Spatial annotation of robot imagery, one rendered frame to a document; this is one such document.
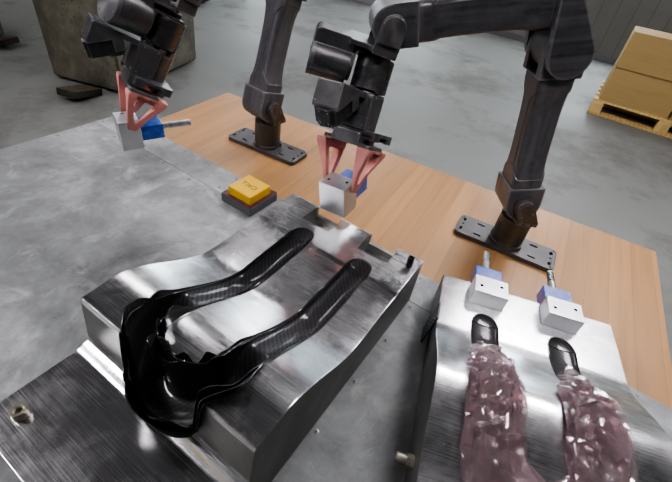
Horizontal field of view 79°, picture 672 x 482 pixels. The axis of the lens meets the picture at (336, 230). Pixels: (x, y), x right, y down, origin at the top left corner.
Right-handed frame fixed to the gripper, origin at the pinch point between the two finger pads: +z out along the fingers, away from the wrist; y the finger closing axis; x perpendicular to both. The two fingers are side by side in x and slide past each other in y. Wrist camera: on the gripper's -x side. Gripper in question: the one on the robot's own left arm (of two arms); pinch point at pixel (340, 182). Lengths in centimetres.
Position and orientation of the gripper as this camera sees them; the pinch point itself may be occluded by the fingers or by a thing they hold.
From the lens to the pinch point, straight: 67.2
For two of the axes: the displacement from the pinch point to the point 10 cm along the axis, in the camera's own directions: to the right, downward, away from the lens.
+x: 5.0, -0.9, 8.6
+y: 8.2, 3.6, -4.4
